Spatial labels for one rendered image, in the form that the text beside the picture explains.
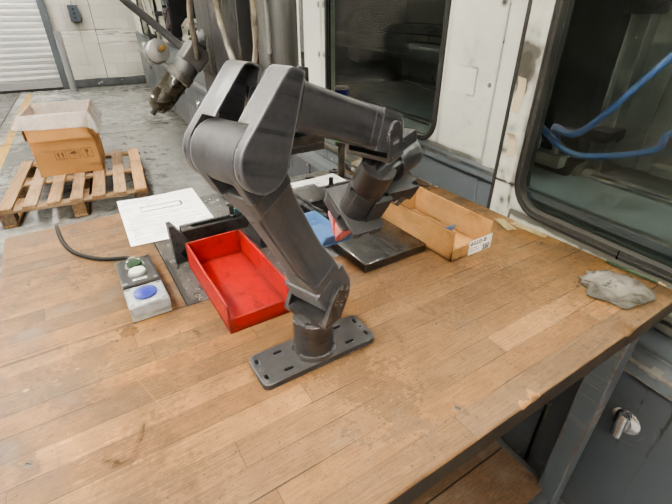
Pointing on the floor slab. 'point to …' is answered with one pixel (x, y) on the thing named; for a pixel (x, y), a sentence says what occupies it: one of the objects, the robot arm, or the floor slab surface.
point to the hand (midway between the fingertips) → (338, 236)
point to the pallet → (11, 214)
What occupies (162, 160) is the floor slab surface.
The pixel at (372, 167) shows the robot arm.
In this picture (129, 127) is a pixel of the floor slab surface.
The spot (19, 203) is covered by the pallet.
